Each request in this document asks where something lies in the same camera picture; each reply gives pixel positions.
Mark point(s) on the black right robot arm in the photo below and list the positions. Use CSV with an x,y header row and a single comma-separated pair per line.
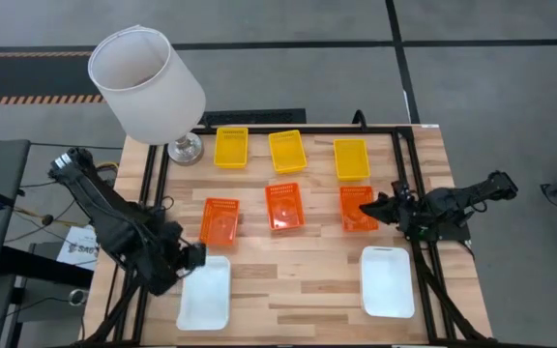
x,y
452,198

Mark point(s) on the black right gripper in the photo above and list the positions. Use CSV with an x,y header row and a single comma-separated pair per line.
x,y
400,205

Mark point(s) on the yellow plastic mesh basket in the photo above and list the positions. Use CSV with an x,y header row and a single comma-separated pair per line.
x,y
351,159
287,152
230,147

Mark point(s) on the white plastic bin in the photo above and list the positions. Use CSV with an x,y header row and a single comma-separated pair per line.
x,y
387,282
204,295

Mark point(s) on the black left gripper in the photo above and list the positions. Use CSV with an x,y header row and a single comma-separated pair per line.
x,y
172,256

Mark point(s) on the orange plastic mesh basket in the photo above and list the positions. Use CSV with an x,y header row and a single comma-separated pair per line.
x,y
351,203
284,207
219,222

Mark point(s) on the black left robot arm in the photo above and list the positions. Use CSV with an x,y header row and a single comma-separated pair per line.
x,y
95,193

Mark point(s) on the white shade table lamp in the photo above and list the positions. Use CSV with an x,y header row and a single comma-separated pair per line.
x,y
148,96

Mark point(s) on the white printed paper sheet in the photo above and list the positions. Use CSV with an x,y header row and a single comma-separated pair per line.
x,y
79,247

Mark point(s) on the black desk base bar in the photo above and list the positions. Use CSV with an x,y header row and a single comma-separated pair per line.
x,y
41,266

